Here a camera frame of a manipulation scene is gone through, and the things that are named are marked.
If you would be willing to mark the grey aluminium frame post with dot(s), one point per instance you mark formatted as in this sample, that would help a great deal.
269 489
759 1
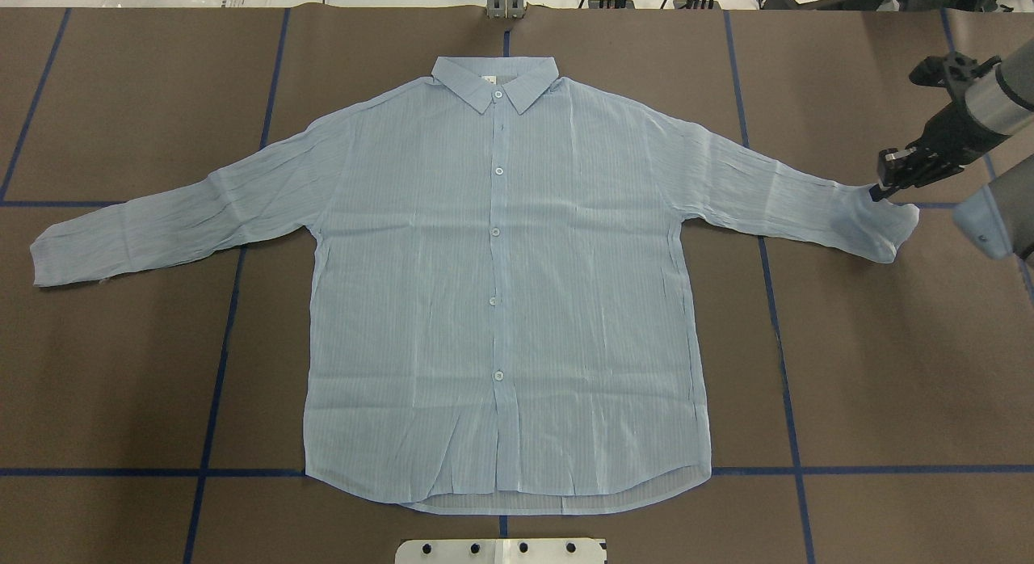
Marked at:
506 9

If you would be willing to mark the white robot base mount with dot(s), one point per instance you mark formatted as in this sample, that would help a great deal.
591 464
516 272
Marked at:
504 550

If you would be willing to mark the light blue button shirt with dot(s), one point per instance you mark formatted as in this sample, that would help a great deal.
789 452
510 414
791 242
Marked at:
501 317

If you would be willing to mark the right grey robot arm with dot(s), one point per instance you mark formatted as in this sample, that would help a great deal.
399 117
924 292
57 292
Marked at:
990 102

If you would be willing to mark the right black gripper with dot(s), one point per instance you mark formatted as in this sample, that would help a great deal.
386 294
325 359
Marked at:
952 131

